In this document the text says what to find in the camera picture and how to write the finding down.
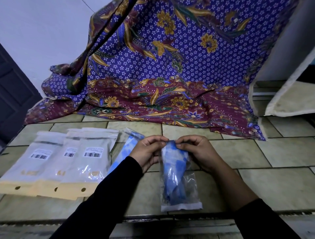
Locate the person's left hand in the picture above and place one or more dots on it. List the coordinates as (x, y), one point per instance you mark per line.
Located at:
(144, 151)

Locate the person's right hand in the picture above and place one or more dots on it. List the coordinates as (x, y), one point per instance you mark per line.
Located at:
(200, 152)

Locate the person's right thumb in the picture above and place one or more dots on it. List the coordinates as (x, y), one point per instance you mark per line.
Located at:
(185, 139)

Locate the person's left thumb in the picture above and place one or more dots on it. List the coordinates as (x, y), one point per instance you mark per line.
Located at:
(157, 139)

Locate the clear bag with blue item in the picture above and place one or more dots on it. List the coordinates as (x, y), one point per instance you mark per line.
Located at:
(125, 150)
(178, 182)

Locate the person's left forearm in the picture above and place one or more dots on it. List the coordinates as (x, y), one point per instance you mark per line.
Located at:
(103, 199)

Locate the person's right forearm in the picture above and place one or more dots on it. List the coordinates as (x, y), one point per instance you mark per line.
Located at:
(248, 206)

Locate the purple floral batik cloth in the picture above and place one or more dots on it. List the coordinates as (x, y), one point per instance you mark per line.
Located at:
(172, 69)

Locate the white packet with barcode label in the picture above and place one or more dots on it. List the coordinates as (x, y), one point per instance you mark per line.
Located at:
(27, 163)
(89, 163)
(64, 157)

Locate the white foam mattress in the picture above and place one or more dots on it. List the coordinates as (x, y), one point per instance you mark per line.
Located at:
(290, 61)

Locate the dark wooden door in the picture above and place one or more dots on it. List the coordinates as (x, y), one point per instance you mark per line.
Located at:
(14, 103)

